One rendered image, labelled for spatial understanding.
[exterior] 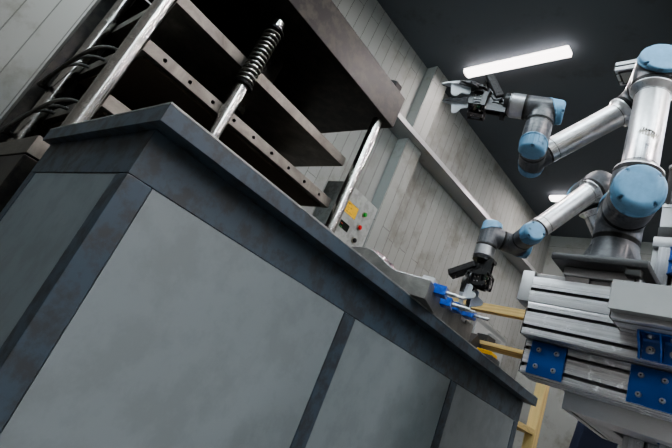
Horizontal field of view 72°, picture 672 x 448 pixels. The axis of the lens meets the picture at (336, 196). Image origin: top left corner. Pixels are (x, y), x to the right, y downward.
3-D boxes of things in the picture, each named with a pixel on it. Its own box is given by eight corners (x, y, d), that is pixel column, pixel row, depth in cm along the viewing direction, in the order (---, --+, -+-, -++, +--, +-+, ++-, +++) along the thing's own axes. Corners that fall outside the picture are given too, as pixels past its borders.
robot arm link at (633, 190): (648, 237, 119) (674, 76, 138) (668, 212, 106) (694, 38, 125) (596, 225, 124) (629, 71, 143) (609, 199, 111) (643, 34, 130)
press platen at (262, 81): (342, 166, 239) (346, 158, 241) (173, -1, 170) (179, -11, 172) (261, 167, 288) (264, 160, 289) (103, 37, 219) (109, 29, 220)
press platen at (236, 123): (328, 208, 228) (331, 199, 230) (140, 47, 159) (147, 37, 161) (241, 201, 279) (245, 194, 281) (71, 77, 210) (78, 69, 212)
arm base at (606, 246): (649, 289, 122) (654, 256, 125) (635, 265, 113) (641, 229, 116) (587, 281, 133) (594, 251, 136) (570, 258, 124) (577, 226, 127)
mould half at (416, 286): (440, 323, 147) (450, 291, 150) (425, 298, 126) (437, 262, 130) (309, 280, 170) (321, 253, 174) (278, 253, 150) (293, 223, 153)
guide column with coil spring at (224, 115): (122, 308, 153) (287, 26, 199) (108, 302, 150) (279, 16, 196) (116, 305, 157) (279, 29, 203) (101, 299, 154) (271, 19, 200)
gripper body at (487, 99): (464, 101, 140) (506, 107, 135) (472, 82, 144) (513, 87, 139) (464, 119, 146) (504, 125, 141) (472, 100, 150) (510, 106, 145)
